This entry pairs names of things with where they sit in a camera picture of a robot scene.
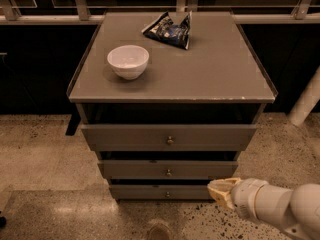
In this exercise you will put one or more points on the grey top drawer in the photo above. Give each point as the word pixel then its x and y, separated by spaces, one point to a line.
pixel 168 137

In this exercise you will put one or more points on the white cylindrical post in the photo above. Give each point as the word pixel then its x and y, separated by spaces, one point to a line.
pixel 307 100

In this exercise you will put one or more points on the grey bottom drawer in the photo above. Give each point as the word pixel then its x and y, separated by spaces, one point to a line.
pixel 159 192

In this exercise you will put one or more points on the metal window railing frame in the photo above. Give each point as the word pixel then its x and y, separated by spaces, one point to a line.
pixel 91 11

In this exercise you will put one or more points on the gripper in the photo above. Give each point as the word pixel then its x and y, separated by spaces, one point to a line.
pixel 247 194

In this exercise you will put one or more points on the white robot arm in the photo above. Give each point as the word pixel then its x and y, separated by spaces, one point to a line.
pixel 294 212

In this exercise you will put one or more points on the grey drawer cabinet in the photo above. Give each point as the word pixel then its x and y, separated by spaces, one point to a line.
pixel 217 80

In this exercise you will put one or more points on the white ceramic bowl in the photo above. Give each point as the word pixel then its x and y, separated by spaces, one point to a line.
pixel 128 61

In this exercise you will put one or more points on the grey drawer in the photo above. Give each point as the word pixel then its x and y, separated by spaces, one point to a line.
pixel 168 137
pixel 166 169
pixel 159 192

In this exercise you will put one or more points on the blue crumpled chip bag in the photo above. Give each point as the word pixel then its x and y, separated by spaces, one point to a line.
pixel 164 30

